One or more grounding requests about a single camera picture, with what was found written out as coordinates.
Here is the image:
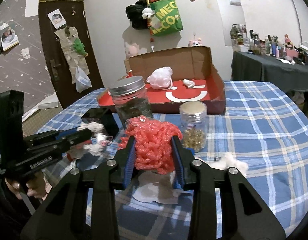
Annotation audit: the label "green tote bag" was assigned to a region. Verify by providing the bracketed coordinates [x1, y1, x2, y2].
[149, 0, 183, 37]

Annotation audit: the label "green plush on door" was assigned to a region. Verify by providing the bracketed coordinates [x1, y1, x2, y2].
[73, 38, 88, 57]

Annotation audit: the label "dark glass jar silver lid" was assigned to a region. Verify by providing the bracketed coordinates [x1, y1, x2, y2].
[109, 76, 153, 128]

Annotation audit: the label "white panda plush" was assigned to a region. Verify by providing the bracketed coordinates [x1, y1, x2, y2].
[142, 7, 155, 20]

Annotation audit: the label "red bubble wrap bundle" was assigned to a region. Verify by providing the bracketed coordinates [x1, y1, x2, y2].
[118, 115, 183, 175]

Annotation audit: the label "black square tin box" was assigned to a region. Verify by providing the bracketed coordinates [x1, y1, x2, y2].
[81, 107, 119, 139]

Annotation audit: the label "beige knotted rope toy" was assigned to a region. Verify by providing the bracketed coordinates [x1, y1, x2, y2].
[77, 121, 109, 156]

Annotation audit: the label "pink pig plush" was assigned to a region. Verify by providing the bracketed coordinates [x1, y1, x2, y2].
[125, 42, 139, 59]

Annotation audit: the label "dark wooden door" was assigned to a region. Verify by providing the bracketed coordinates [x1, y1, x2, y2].
[38, 0, 104, 109]

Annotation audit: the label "pink cat plush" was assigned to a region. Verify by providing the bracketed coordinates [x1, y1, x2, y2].
[188, 38, 202, 47]

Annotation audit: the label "clear jar gold beads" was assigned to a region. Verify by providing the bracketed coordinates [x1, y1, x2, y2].
[179, 101, 207, 152]

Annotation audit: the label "blue plaid tablecloth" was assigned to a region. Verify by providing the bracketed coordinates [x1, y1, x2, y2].
[36, 80, 308, 240]

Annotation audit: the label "white tissue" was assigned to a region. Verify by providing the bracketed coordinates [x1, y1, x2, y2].
[132, 171, 183, 204]

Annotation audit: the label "dark cloth side table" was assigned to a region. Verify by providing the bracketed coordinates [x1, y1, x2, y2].
[231, 51, 308, 92]

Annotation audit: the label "white plastic bag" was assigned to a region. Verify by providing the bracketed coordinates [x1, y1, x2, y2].
[75, 66, 92, 93]

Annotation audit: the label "white mesh bath pouf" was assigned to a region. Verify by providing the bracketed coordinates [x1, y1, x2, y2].
[146, 67, 173, 90]

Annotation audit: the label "wall mirror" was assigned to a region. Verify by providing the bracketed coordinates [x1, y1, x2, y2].
[217, 0, 247, 47]

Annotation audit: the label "baby photo on door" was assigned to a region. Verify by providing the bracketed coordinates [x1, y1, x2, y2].
[47, 9, 66, 29]

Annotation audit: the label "black backpack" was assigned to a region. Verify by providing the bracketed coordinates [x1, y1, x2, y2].
[125, 0, 148, 30]

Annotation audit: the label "person left hand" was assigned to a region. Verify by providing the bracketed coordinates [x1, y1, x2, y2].
[5, 171, 47, 199]

